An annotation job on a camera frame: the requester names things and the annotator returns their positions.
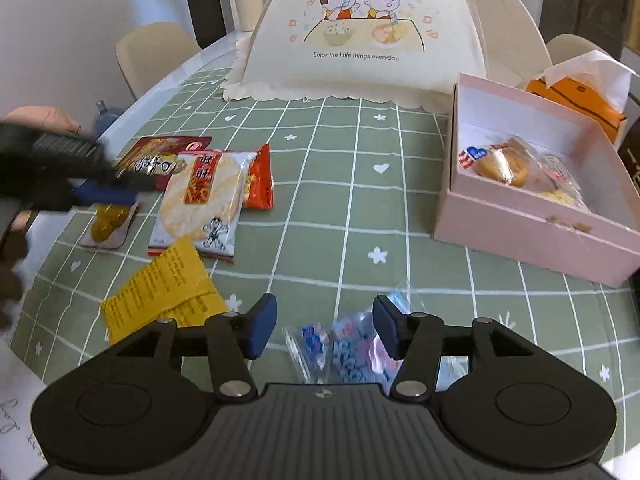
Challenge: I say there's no cream mesh food cover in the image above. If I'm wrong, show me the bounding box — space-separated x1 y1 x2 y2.
224 0 551 113

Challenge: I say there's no black plum snack bag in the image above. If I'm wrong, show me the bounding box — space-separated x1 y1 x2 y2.
618 119 640 191

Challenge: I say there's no blue water bottle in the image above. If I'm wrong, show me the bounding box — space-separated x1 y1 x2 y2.
92 100 124 138

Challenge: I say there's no dark red jerky packet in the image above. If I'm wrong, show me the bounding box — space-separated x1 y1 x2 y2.
117 136 212 191

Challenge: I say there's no beige chair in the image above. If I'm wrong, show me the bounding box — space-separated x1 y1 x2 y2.
547 34 611 67
115 22 202 100

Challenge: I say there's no yellow snack packet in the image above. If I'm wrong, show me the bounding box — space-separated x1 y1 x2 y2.
101 237 228 344

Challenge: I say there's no white label cake packet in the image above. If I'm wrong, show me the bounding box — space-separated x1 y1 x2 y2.
538 154 588 211

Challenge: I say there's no beige chair left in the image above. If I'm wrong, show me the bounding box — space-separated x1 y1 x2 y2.
115 22 202 100

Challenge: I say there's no round pastry clear packet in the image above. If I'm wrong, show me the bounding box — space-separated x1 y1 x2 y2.
458 136 540 188

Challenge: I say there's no rice cracker packet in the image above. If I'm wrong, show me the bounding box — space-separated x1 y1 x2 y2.
148 150 257 261

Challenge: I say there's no white paper sheet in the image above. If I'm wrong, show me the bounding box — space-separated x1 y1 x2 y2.
0 342 47 480

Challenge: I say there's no beige chair right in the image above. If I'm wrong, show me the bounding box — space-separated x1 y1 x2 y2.
547 34 611 67

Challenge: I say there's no orange tissue box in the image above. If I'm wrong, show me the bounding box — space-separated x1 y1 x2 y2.
525 50 638 148

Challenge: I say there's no blue candy clear packet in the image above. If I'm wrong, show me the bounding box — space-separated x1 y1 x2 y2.
283 278 469 396

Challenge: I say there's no green checked tablecloth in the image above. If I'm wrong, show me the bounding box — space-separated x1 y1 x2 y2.
8 66 640 470

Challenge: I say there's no pink open gift box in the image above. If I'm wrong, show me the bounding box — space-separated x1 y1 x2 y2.
434 74 639 286

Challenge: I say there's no chestnut snack packet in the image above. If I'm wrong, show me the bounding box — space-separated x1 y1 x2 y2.
79 203 139 250

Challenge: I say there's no orange steamed bun snack packet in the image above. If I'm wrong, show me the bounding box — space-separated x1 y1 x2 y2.
243 143 274 210

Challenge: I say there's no pink jacket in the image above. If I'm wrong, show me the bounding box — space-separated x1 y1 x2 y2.
1 105 80 136

